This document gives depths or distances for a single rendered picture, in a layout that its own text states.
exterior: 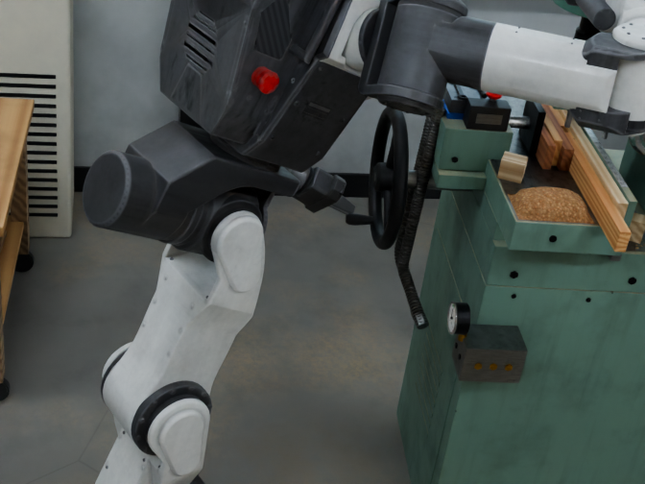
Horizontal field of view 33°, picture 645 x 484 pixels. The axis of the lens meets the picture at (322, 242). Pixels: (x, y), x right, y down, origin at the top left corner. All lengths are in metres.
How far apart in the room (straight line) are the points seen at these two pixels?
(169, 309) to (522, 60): 0.71
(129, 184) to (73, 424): 1.28
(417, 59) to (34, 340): 1.80
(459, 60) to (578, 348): 0.95
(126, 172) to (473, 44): 0.51
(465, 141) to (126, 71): 1.60
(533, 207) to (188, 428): 0.71
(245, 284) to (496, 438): 0.85
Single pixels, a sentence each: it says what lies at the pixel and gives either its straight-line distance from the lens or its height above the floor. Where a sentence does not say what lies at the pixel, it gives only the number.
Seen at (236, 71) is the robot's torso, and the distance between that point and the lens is 1.47.
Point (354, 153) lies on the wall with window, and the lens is 3.67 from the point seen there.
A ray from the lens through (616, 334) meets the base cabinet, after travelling 2.24.
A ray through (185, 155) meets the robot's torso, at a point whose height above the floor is 1.09.
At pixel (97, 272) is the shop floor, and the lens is 3.25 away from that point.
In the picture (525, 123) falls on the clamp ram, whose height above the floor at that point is 0.95.
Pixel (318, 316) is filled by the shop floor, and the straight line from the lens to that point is 3.13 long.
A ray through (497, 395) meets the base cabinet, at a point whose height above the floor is 0.44.
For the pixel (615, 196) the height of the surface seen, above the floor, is 0.95.
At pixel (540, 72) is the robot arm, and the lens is 1.41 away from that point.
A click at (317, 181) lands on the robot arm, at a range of 2.18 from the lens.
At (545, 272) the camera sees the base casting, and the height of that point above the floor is 0.75.
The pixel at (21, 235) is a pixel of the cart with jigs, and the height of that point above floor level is 0.17.
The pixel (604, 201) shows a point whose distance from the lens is 1.98.
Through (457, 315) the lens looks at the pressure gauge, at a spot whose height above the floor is 0.68.
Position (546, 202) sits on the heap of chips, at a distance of 1.96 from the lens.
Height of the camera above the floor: 1.84
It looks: 32 degrees down
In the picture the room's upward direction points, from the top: 8 degrees clockwise
